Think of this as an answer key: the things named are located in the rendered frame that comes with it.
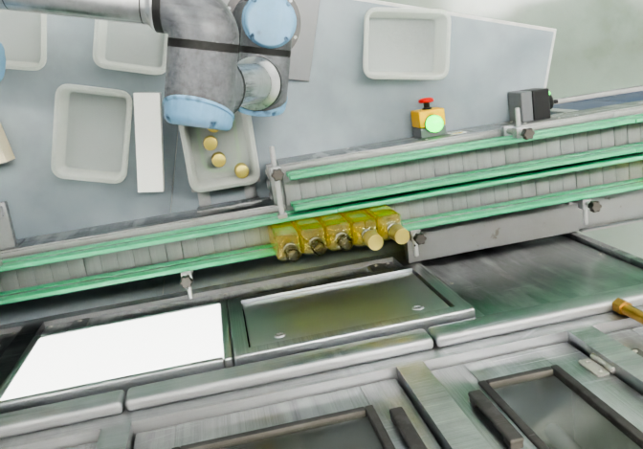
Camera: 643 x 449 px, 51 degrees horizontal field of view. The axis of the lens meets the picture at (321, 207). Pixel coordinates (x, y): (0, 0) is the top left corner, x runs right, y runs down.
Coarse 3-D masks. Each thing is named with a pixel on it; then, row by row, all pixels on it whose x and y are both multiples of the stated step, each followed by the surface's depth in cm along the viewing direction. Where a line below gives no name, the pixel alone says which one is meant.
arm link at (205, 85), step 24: (168, 48) 108; (192, 48) 106; (216, 48) 106; (168, 72) 109; (192, 72) 106; (216, 72) 107; (240, 72) 118; (264, 72) 141; (288, 72) 152; (168, 96) 109; (192, 96) 107; (216, 96) 108; (240, 96) 116; (264, 96) 142; (168, 120) 111; (192, 120) 108; (216, 120) 109
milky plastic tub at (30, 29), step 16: (0, 16) 157; (16, 16) 158; (32, 16) 158; (0, 32) 158; (16, 32) 158; (32, 32) 159; (16, 48) 159; (32, 48) 160; (16, 64) 153; (32, 64) 156
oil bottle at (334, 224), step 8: (320, 216) 157; (328, 216) 156; (336, 216) 155; (328, 224) 149; (336, 224) 148; (344, 224) 147; (328, 232) 146; (336, 232) 146; (344, 232) 146; (328, 240) 147; (344, 240) 149; (352, 240) 147; (328, 248) 149; (336, 248) 146
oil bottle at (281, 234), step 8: (272, 224) 158; (280, 224) 156; (288, 224) 155; (272, 232) 152; (280, 232) 149; (288, 232) 148; (296, 232) 147; (272, 240) 154; (280, 240) 144; (288, 240) 144; (296, 240) 144; (280, 248) 144; (280, 256) 145
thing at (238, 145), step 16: (240, 112) 169; (192, 128) 168; (240, 128) 170; (192, 144) 168; (224, 144) 170; (240, 144) 170; (192, 160) 167; (208, 160) 170; (240, 160) 171; (256, 160) 165; (192, 176) 163; (208, 176) 170; (224, 176) 171; (256, 176) 165
